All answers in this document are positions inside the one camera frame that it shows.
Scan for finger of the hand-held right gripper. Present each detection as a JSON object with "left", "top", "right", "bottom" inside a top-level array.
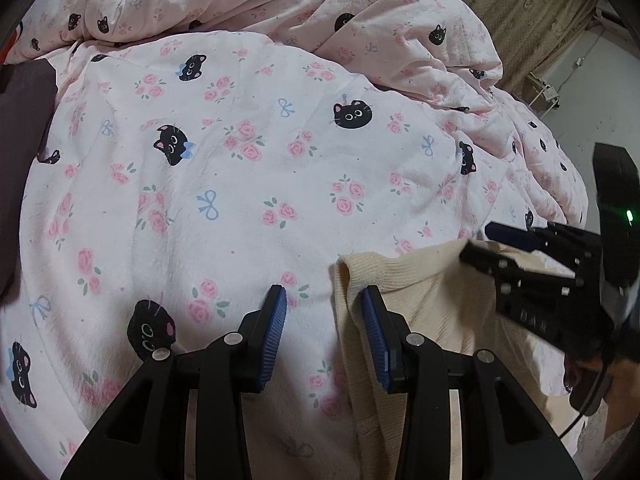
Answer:
[
  {"left": 458, "top": 240, "right": 577, "bottom": 293},
  {"left": 484, "top": 221, "right": 602, "bottom": 268}
]

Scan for white shelf rack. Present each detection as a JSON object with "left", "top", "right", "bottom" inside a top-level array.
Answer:
[{"left": 525, "top": 72, "right": 563, "bottom": 121}]

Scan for dark purple-grey cloth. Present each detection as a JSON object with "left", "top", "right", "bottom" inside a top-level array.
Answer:
[{"left": 0, "top": 57, "right": 58, "bottom": 301}]

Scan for beige ribbed knit garment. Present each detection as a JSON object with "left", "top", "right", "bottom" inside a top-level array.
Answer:
[{"left": 332, "top": 240, "right": 591, "bottom": 480}]

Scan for red printed cloth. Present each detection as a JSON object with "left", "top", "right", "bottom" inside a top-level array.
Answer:
[{"left": 0, "top": 20, "right": 26, "bottom": 63}]

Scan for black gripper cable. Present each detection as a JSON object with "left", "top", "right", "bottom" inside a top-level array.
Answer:
[{"left": 559, "top": 355, "right": 617, "bottom": 441}]

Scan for pink cat-print duvet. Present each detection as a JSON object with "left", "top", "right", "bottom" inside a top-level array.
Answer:
[{"left": 0, "top": 0, "right": 588, "bottom": 480}]

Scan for beige patterned curtain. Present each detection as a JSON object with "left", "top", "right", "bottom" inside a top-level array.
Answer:
[{"left": 417, "top": 0, "right": 616, "bottom": 106}]

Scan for person's right hand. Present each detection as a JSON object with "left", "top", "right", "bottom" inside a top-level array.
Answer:
[{"left": 562, "top": 347, "right": 640, "bottom": 411}]

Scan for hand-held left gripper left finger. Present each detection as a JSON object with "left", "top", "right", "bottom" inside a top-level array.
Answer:
[{"left": 60, "top": 284, "right": 288, "bottom": 480}]

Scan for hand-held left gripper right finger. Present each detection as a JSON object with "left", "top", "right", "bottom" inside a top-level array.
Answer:
[{"left": 361, "top": 284, "right": 583, "bottom": 480}]

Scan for person's right forearm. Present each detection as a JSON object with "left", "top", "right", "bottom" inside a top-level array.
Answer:
[{"left": 575, "top": 400, "right": 640, "bottom": 467}]

